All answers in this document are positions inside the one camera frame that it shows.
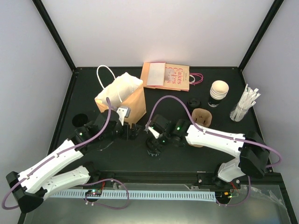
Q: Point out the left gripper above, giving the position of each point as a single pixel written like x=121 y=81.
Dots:
x=133 y=134

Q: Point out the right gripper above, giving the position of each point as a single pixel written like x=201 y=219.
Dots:
x=153 y=143

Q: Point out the orange paper bag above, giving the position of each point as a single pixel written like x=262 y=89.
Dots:
x=125 y=91

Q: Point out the black paper cup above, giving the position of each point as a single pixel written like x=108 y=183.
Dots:
x=153 y=151
x=79 y=120

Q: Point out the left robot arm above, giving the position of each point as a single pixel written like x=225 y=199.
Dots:
x=34 y=185

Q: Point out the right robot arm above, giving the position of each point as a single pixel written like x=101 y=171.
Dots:
x=249 y=156

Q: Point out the stack of black lids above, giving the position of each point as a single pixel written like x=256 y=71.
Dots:
x=193 y=103

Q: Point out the orange flat bag stack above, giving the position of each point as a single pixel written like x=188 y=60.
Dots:
x=153 y=74

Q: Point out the Cakes printed paper bag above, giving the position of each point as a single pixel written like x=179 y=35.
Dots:
x=178 y=78

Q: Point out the stack of paper cups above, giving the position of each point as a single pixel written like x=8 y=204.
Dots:
x=218 y=92

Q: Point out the jar of white stirrers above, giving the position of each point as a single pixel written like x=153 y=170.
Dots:
x=247 y=100

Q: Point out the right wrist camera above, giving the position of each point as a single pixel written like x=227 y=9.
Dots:
x=149 y=128

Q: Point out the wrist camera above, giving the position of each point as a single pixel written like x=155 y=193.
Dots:
x=123 y=113
x=149 y=128

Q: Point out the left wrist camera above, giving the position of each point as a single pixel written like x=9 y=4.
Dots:
x=123 y=113

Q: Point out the light blue cable duct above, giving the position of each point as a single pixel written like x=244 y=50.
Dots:
x=137 y=195

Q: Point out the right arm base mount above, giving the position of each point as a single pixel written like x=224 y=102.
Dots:
x=208 y=180

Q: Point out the black frame post left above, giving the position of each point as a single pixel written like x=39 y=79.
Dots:
x=53 y=31

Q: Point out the black frame post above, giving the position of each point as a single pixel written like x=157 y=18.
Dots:
x=53 y=31
x=260 y=33

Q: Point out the black frame post right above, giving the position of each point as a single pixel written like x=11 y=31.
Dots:
x=260 y=33

